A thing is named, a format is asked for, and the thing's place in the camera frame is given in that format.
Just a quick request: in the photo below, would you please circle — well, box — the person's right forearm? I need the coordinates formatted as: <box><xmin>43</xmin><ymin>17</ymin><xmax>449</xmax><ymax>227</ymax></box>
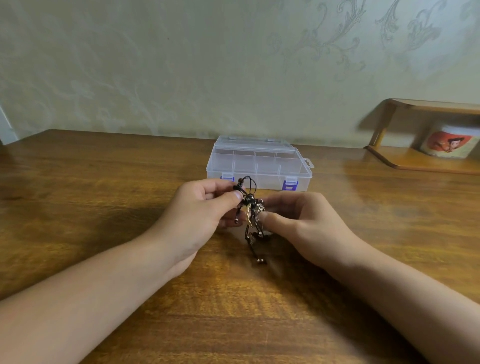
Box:
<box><xmin>330</xmin><ymin>241</ymin><xmax>480</xmax><ymax>364</ymax></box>

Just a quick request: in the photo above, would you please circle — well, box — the clear plastic organizer box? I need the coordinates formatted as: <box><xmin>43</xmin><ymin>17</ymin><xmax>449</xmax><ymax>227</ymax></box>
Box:
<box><xmin>206</xmin><ymin>135</ymin><xmax>315</xmax><ymax>193</ymax></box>

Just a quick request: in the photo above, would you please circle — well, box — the wooden shelf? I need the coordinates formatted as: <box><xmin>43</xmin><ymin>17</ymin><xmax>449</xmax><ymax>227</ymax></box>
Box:
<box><xmin>365</xmin><ymin>98</ymin><xmax>480</xmax><ymax>177</ymax></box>

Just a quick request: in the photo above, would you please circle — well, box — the person's left forearm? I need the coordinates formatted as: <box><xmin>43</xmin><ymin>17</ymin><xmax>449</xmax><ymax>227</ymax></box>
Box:
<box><xmin>0</xmin><ymin>231</ymin><xmax>189</xmax><ymax>364</ymax></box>

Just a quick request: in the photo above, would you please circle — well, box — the white printed mug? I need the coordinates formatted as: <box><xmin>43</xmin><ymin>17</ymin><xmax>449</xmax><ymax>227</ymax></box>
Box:
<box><xmin>418</xmin><ymin>123</ymin><xmax>480</xmax><ymax>160</ymax></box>

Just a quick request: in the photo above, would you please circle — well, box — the person's left hand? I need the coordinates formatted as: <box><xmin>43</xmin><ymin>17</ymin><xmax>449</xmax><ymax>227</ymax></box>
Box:
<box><xmin>144</xmin><ymin>177</ymin><xmax>247</xmax><ymax>280</ymax></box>

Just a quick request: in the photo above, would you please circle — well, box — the person's right hand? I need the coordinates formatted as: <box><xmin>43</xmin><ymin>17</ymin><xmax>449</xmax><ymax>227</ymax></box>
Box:
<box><xmin>257</xmin><ymin>191</ymin><xmax>370</xmax><ymax>274</ymax></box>

